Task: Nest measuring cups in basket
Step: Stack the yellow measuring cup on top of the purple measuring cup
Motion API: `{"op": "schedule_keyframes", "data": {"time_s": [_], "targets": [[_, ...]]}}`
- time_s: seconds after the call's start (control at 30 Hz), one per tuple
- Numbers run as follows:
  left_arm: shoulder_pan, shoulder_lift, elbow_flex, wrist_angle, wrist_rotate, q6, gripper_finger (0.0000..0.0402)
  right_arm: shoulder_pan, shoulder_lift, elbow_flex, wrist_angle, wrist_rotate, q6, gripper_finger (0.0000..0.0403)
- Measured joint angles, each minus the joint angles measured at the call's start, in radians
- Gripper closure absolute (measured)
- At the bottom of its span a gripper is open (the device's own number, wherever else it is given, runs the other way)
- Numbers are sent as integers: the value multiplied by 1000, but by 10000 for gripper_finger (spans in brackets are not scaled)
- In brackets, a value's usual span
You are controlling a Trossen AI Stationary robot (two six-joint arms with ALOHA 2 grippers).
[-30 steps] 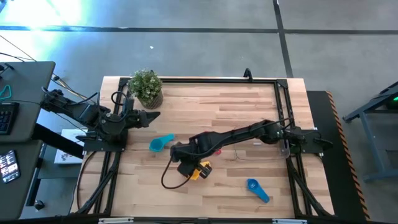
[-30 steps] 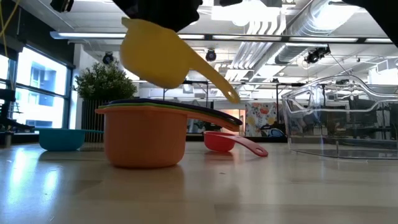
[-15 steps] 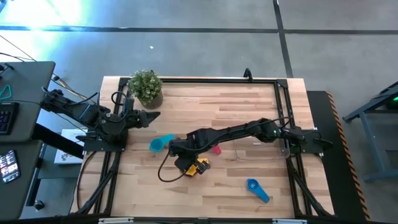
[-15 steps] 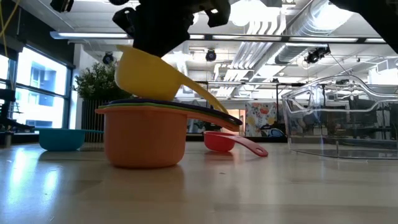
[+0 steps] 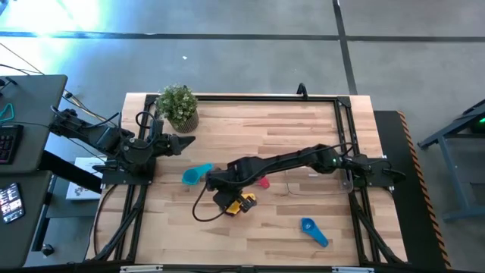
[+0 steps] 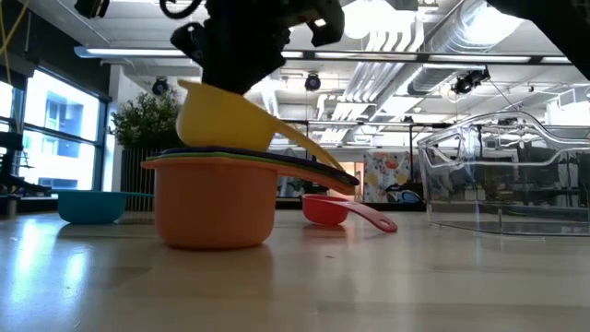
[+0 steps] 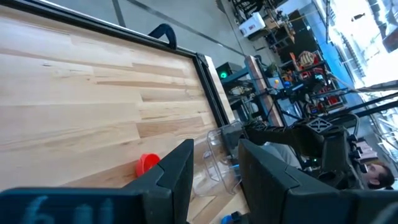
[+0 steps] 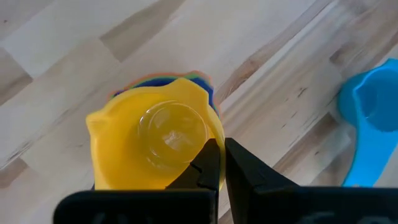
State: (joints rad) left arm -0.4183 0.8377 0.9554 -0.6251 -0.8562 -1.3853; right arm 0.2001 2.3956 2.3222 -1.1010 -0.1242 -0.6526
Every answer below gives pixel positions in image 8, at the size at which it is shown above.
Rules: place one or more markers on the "purple measuring cup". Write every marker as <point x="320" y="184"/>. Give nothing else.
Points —
<point x="155" y="82"/>

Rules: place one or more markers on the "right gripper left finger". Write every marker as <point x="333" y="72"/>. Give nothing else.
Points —
<point x="140" y="208"/>

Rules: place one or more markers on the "green measuring cup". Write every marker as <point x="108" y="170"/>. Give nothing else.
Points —
<point x="193" y="75"/>

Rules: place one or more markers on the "yellow measuring cup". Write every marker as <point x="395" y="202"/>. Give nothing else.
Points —
<point x="118" y="140"/>

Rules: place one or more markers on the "teal measuring cup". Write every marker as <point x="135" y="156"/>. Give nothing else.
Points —
<point x="373" y="109"/>

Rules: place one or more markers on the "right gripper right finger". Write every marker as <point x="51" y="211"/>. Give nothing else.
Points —
<point x="311" y="205"/>

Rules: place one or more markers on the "orange measuring cup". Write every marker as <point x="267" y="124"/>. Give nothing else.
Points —
<point x="146" y="76"/>

